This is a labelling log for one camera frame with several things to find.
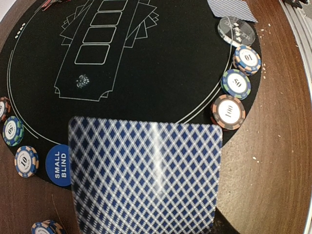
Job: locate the blue white chips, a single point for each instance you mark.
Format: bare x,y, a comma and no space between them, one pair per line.
26,161
247,60

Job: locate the blue card deck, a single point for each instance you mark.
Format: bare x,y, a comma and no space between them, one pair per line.
137,177

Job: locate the red black all-in triangle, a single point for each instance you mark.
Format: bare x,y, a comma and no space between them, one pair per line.
49,3

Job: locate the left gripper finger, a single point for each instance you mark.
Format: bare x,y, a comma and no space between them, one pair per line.
221,225

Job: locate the blue card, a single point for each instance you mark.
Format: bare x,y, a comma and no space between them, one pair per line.
233,8

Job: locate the red black chips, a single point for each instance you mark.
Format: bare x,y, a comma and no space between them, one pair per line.
228,112
5,108

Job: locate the round black poker mat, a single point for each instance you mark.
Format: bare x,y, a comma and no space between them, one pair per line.
148,60

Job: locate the aluminium front rail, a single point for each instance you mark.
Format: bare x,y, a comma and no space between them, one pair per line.
301,26

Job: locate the blue small blind button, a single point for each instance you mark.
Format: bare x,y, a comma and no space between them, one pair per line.
57,165

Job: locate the green white chips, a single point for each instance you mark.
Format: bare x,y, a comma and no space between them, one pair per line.
236,84
13,131

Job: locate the blue white chip stack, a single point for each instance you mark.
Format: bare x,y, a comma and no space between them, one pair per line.
47,227

